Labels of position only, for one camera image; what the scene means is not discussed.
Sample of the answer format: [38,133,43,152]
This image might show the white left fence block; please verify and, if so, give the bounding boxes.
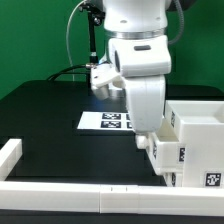
[0,139,22,181]

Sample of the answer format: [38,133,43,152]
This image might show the grey and black cables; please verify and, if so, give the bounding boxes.
[46,3,101,82]

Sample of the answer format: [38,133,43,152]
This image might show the white drawer box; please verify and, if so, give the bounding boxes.
[136,119,185,175]
[171,173,176,187]

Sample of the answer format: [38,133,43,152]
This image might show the white drawer cabinet shell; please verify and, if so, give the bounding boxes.
[165,100,224,188]

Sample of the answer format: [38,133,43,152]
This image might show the white fiducial marker sheet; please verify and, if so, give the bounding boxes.
[78,111,132,131]

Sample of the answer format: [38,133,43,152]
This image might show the white front fence rail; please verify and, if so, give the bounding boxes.
[0,181,224,217]

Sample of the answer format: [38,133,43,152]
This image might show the black camera stand pole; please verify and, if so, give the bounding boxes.
[80,0,105,64]

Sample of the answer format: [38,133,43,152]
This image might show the white front drawer box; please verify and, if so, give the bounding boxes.
[171,173,176,187]

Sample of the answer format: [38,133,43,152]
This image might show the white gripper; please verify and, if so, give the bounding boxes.
[124,75,166,134]

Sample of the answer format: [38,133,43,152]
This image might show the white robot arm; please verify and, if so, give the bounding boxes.
[103,0,197,134]

